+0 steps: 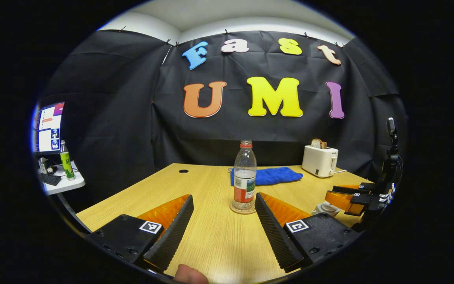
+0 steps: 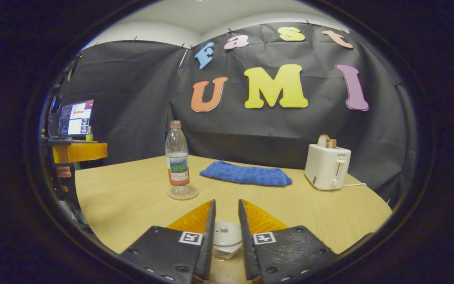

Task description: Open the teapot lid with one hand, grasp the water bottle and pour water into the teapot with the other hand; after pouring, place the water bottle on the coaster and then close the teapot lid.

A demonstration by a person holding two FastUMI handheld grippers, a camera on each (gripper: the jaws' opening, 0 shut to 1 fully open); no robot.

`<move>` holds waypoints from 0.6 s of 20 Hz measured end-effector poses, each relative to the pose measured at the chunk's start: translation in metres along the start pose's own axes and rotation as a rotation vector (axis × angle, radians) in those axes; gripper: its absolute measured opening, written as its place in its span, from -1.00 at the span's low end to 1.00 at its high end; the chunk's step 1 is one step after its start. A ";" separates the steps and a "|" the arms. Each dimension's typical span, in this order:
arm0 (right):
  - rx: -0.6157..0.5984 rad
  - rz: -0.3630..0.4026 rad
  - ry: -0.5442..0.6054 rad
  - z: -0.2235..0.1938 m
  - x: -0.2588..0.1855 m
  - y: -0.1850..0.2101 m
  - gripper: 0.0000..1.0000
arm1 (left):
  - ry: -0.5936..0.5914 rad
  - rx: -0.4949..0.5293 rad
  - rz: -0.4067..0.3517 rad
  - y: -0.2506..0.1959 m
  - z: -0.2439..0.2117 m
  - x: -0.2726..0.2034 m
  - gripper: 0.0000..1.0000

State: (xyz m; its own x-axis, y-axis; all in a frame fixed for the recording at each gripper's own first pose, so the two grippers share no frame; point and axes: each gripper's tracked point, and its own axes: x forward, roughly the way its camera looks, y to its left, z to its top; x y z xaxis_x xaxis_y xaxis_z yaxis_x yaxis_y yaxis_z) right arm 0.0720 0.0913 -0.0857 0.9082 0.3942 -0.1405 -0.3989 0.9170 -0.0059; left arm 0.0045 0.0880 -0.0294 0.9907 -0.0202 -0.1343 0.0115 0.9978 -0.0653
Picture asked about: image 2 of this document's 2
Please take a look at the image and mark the white toaster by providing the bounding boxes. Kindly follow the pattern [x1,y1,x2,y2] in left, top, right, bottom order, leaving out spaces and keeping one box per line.
[304,143,352,191]

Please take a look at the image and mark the white teacup lid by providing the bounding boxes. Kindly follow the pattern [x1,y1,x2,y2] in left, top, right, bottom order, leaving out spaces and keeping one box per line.
[212,220,243,247]

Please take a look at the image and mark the blue towel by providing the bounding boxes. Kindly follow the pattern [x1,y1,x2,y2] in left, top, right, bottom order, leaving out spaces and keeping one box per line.
[199,160,293,187]

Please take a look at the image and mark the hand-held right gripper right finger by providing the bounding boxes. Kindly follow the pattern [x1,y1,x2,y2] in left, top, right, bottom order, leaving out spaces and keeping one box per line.
[238,199,338,283]

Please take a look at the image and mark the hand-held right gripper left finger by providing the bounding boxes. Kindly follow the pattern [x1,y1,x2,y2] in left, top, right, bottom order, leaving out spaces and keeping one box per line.
[121,199,216,284]

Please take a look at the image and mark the round wooden coaster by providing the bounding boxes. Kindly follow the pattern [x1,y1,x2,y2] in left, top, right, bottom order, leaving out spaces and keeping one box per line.
[167,185,199,201]

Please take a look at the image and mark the computer monitor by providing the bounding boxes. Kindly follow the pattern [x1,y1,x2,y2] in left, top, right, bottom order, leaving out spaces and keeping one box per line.
[57,99,95,137]

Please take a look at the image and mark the bread slices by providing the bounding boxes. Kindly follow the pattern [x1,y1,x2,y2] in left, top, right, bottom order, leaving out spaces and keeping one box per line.
[316,134,337,149]

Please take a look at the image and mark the clear plastic water bottle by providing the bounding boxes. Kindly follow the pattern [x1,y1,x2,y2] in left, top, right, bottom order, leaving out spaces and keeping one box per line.
[165,120,191,198]

